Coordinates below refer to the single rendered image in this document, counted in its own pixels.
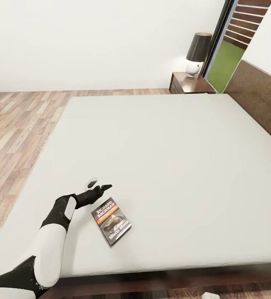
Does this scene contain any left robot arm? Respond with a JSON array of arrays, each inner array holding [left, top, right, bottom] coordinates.
[[0, 177, 112, 299]]

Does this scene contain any hardback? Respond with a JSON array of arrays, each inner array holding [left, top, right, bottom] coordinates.
[[91, 197, 132, 246]]

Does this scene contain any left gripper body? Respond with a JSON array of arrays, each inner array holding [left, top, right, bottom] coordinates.
[[83, 185, 103, 206]]

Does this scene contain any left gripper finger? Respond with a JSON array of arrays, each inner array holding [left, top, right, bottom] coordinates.
[[101, 184, 112, 193]]

